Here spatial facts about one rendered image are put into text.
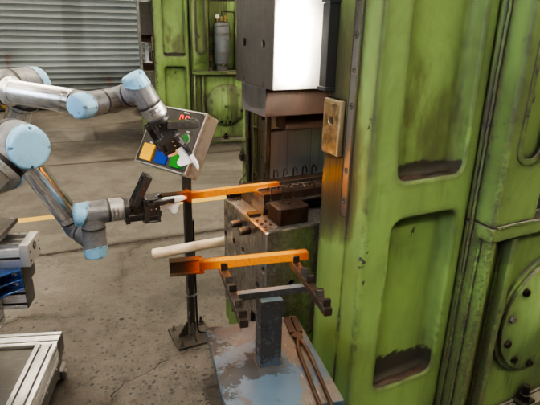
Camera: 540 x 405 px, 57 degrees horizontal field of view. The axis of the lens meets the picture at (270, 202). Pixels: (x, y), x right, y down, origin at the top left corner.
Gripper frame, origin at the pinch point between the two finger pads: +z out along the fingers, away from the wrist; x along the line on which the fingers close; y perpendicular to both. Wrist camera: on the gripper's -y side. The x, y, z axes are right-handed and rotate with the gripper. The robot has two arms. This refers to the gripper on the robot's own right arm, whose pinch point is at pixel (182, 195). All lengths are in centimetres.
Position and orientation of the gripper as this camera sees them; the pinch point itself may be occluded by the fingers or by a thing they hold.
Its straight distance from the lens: 172.6
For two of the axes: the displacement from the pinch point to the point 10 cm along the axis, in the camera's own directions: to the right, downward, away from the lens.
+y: -0.3, 9.4, 3.4
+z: 8.9, -1.3, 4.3
